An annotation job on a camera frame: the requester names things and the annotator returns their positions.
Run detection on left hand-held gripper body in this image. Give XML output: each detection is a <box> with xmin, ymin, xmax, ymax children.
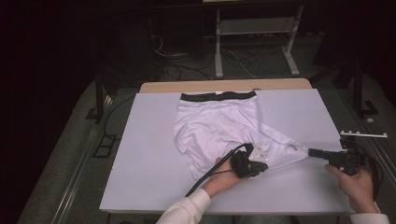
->
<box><xmin>231</xmin><ymin>142</ymin><xmax>269</xmax><ymax>180</ymax></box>

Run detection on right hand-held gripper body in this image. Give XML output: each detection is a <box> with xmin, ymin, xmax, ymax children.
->
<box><xmin>326</xmin><ymin>130</ymin><xmax>389</xmax><ymax>175</ymax></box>

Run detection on white underpants with black waistband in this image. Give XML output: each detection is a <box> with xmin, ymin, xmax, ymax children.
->
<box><xmin>173</xmin><ymin>91</ymin><xmax>311</xmax><ymax>181</ymax></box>

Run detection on person's left hand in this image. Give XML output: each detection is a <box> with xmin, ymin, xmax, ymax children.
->
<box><xmin>201</xmin><ymin>157</ymin><xmax>250</xmax><ymax>199</ymax></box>

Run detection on person's right hand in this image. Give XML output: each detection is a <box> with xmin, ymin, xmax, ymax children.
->
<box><xmin>324</xmin><ymin>163</ymin><xmax>379</xmax><ymax>215</ymax></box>

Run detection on wooden table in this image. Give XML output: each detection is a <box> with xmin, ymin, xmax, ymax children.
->
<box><xmin>138</xmin><ymin>77</ymin><xmax>313</xmax><ymax>94</ymax></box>

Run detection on black metal stand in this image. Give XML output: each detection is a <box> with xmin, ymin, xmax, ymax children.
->
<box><xmin>85</xmin><ymin>71</ymin><xmax>120</xmax><ymax>124</ymax></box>
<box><xmin>350</xmin><ymin>59</ymin><xmax>380</xmax><ymax>119</ymax></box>

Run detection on white metal stand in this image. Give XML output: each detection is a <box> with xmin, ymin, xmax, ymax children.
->
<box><xmin>214</xmin><ymin>4</ymin><xmax>305</xmax><ymax>79</ymax></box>

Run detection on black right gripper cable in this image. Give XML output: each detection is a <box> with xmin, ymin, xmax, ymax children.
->
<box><xmin>358</xmin><ymin>145</ymin><xmax>385</xmax><ymax>201</ymax></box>

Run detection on bundle of floor cables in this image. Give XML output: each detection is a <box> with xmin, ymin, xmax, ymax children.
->
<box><xmin>150</xmin><ymin>34</ymin><xmax>260</xmax><ymax>82</ymax></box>

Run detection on black floor cable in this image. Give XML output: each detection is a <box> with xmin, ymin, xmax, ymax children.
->
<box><xmin>103</xmin><ymin>94</ymin><xmax>136</xmax><ymax>142</ymax></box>

